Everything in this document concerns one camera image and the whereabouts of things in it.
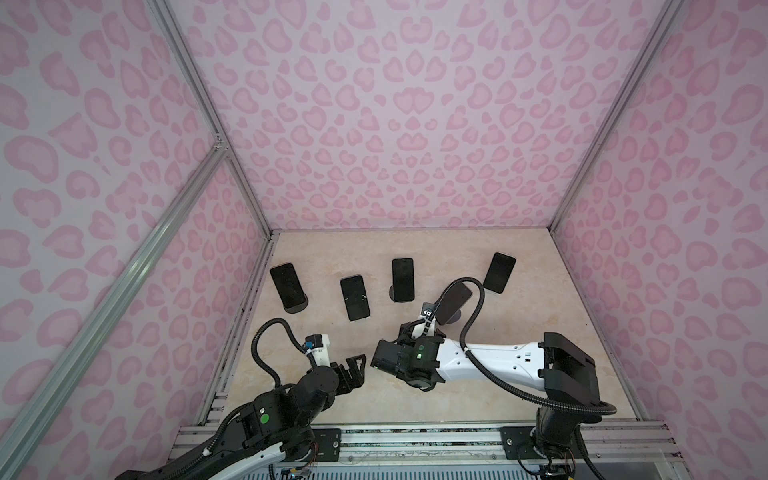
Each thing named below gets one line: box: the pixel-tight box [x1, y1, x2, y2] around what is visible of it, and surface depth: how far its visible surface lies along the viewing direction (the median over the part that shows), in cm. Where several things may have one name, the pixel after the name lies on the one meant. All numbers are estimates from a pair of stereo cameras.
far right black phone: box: [483, 252, 516, 294], surface depth 98 cm
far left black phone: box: [270, 262, 306, 309], surface depth 93 cm
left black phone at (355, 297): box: [340, 274, 370, 321], surface depth 94 cm
